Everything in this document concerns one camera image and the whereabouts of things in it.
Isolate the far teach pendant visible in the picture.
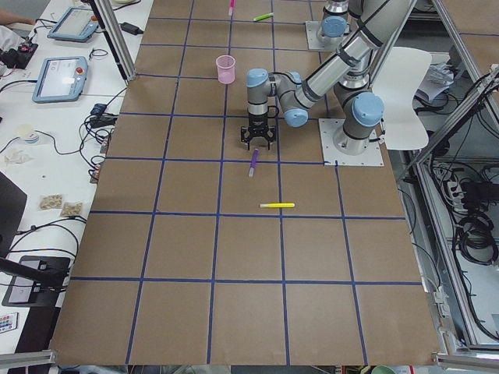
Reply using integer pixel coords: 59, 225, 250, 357
48, 7, 99, 43

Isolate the pink pen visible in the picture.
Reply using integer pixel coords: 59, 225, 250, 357
228, 0, 235, 16

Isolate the white chair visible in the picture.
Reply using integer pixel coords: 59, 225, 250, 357
372, 47, 432, 150

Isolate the near teach pendant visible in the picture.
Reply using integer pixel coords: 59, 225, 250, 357
32, 56, 88, 104

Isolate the aluminium frame post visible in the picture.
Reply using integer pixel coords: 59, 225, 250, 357
89, 0, 136, 82

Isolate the pink mesh cup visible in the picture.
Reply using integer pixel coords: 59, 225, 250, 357
215, 55, 235, 84

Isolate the yellow pen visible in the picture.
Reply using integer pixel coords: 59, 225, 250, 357
259, 203, 296, 209

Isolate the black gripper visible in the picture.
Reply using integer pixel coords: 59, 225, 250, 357
240, 115, 276, 150

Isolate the green pen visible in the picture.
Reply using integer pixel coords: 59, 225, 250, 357
253, 12, 274, 22

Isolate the snack bag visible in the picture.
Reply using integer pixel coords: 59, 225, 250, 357
38, 194, 64, 210
60, 202, 83, 217

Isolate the purple pen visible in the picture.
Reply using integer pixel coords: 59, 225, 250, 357
248, 148, 259, 178

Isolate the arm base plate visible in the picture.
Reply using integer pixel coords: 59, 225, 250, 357
305, 16, 350, 51
318, 118, 384, 167

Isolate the teach pendant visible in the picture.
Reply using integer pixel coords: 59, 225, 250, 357
48, 7, 99, 43
32, 56, 88, 104

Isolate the black monitor stand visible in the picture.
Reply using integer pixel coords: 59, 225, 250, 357
1, 256, 71, 307

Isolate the black power adapter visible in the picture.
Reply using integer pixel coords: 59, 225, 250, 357
120, 22, 143, 35

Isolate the remote control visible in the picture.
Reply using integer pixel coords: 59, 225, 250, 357
0, 312, 19, 333

